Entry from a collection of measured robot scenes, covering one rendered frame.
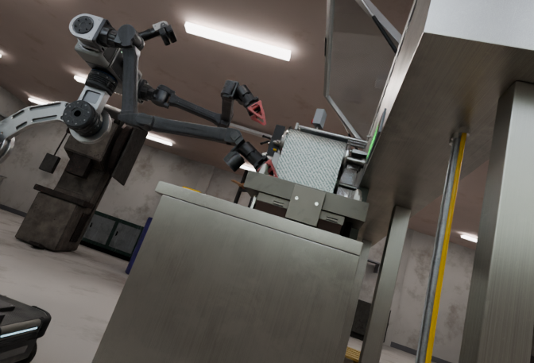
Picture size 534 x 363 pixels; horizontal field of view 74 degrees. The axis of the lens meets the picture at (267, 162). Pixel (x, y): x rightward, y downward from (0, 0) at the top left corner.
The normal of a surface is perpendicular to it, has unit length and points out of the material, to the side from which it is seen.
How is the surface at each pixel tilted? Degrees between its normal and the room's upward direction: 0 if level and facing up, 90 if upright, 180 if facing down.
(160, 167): 90
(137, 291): 90
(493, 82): 180
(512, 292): 90
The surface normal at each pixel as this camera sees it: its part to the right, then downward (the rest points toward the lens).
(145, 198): 0.00, -0.29
